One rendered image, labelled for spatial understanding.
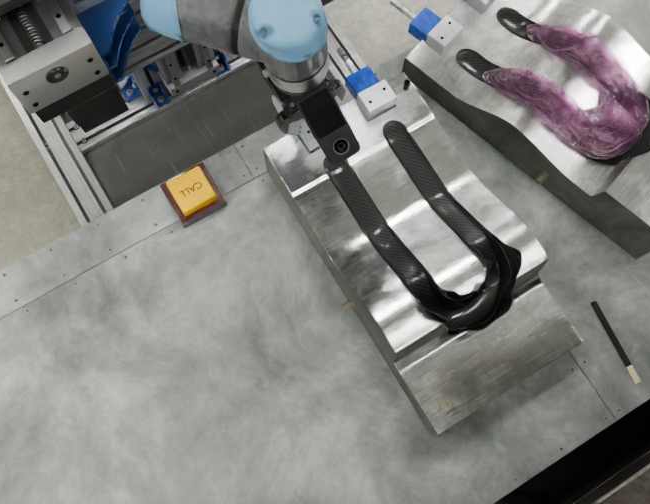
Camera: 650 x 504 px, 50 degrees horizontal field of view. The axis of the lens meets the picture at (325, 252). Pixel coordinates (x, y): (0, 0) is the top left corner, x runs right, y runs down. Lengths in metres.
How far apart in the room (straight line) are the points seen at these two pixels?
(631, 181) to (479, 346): 0.34
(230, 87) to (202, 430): 1.07
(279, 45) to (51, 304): 0.64
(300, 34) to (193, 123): 1.20
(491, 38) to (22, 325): 0.89
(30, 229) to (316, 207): 1.22
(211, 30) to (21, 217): 1.47
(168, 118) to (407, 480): 1.18
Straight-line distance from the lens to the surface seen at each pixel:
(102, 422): 1.13
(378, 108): 1.09
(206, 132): 1.86
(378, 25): 2.26
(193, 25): 0.75
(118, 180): 1.86
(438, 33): 1.20
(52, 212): 2.11
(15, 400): 1.17
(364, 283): 1.00
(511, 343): 1.07
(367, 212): 1.06
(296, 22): 0.70
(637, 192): 1.14
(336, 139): 0.89
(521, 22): 1.28
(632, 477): 1.20
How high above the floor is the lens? 1.88
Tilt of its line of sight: 75 degrees down
